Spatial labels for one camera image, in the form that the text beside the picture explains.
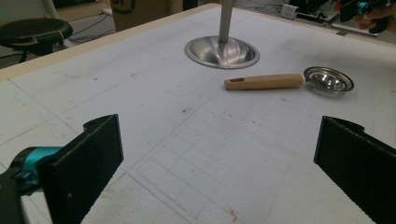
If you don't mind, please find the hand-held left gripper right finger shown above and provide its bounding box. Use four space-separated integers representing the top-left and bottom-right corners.
313 116 396 224

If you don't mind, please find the cardboard box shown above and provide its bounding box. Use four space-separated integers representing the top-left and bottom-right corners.
109 0 185 33

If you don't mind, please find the white pole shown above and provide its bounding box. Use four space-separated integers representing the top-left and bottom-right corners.
42 0 60 20

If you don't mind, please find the black round stool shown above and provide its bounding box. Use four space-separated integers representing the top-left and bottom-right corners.
0 17 75 58

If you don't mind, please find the black floor cable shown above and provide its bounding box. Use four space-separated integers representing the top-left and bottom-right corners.
68 12 116 43

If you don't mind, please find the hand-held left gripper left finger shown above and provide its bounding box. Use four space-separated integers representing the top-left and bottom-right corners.
36 113 124 224

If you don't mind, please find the white power adapter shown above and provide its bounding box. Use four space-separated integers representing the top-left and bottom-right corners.
279 3 300 21

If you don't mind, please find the metal strainer with wooden handle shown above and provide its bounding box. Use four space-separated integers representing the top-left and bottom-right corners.
223 65 355 93

